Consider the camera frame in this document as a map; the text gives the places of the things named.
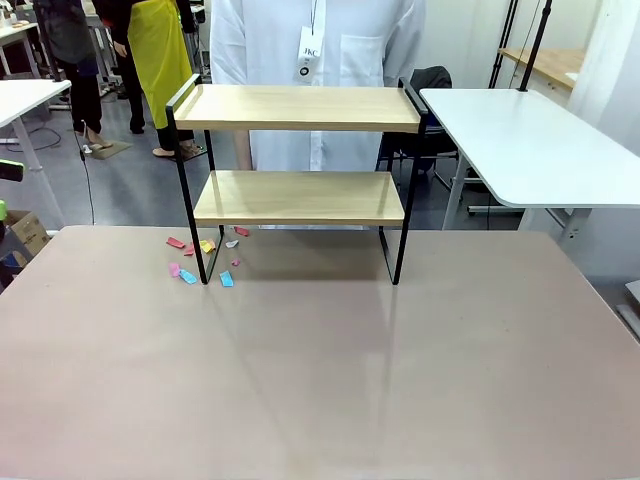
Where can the folded red paper scrap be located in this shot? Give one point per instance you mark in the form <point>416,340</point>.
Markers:
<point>175,242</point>

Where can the white background workbench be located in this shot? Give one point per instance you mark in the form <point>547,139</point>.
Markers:
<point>17,35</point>

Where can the white side table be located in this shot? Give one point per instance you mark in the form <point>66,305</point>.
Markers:
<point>525,135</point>

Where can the pink paper scrap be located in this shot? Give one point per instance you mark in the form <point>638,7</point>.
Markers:
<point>175,270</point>

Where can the black pole stand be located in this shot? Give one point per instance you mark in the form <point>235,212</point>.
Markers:
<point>536,45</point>

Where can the person's right forearm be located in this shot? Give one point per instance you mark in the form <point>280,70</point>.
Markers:
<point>243,150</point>

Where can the grey metal frame piece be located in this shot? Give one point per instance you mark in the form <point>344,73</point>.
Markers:
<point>634,290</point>

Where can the two-tier wooden black-framed shelf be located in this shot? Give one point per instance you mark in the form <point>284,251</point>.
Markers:
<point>300,107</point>

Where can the person in white coat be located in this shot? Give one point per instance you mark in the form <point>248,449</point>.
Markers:
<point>260,50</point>

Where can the person in yellow apron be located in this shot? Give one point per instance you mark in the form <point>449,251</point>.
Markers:
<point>160,60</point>

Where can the cardboard box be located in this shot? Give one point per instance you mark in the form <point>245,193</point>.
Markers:
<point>30,230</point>

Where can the wooden background desk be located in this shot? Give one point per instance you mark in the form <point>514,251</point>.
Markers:
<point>555,62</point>

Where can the white name badge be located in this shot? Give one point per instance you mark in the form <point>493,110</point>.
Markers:
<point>310,52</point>

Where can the long teal paper scrap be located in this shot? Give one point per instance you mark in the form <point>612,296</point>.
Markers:
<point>188,277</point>

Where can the short teal paper scrap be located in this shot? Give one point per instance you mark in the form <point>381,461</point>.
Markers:
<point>227,279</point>

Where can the yellow paper scrap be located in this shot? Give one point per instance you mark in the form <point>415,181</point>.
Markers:
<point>207,244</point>

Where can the black office chair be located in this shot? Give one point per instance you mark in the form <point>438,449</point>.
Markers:
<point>435,77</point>

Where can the wide red paper scrap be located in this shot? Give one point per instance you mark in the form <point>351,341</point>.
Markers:
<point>242,231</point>

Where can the flat red paper scrap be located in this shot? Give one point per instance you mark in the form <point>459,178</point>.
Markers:
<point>189,249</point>

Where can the left gripper green finger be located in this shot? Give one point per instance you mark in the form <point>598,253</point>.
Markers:
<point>11,170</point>
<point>2,210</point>

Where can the black tripod stand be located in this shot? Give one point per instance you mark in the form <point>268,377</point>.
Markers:
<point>505,40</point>

